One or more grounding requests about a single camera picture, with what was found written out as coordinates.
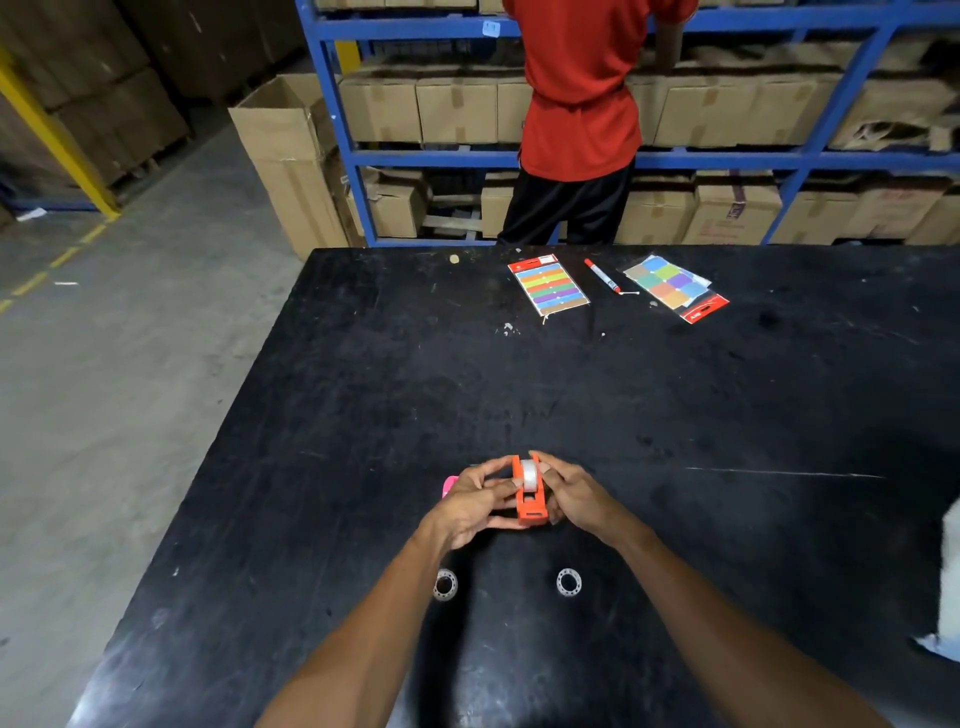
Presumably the person's left hand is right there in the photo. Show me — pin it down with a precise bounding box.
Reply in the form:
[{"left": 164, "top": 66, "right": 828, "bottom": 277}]
[{"left": 416, "top": 455, "right": 530, "bottom": 556}]

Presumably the person's right hand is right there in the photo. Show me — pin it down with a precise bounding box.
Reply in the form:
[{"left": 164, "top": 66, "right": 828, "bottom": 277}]
[{"left": 528, "top": 449, "right": 661, "bottom": 553}]

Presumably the orange tape dispenser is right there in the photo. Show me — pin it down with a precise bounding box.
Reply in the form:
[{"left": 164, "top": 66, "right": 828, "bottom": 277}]
[{"left": 512, "top": 453, "right": 550, "bottom": 528}]

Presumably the person's right forearm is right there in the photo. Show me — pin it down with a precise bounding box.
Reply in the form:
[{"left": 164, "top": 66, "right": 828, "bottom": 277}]
[{"left": 599, "top": 524, "right": 894, "bottom": 728}]

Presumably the person's left forearm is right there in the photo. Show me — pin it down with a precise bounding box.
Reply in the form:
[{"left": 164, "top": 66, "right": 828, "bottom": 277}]
[{"left": 254, "top": 524, "right": 459, "bottom": 728}]

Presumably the striped colour sticky note pack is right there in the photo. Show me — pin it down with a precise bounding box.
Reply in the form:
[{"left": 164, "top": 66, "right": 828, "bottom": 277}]
[{"left": 507, "top": 253, "right": 592, "bottom": 320}]

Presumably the red marker pen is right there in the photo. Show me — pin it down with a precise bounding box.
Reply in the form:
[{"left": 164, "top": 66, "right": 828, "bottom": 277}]
[{"left": 583, "top": 257, "right": 640, "bottom": 296}]

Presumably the pastel squares sticky note pack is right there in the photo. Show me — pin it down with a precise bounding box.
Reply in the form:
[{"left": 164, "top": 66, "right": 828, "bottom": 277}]
[{"left": 622, "top": 253, "right": 730, "bottom": 325}]

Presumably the blue metal shelf rack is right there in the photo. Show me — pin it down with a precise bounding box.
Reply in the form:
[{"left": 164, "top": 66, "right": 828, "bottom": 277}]
[{"left": 296, "top": 0, "right": 960, "bottom": 249}]

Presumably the white plastic bag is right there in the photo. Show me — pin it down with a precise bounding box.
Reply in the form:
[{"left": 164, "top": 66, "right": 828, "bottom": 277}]
[{"left": 911, "top": 494, "right": 960, "bottom": 665}]

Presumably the tall open cardboard carton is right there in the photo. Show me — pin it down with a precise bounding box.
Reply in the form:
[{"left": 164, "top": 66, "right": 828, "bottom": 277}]
[{"left": 228, "top": 72, "right": 361, "bottom": 262}]

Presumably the row of shelved cardboard boxes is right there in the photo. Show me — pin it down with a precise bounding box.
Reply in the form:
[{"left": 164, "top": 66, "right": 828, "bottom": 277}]
[{"left": 314, "top": 0, "right": 960, "bottom": 247}]

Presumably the stack of dark brown cartons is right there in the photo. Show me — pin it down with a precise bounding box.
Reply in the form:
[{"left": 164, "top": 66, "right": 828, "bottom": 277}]
[{"left": 0, "top": 0, "right": 309, "bottom": 189}]

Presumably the yellow slanted steel beam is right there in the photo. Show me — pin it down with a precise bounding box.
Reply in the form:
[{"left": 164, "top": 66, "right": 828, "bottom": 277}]
[{"left": 0, "top": 48, "right": 121, "bottom": 223}]

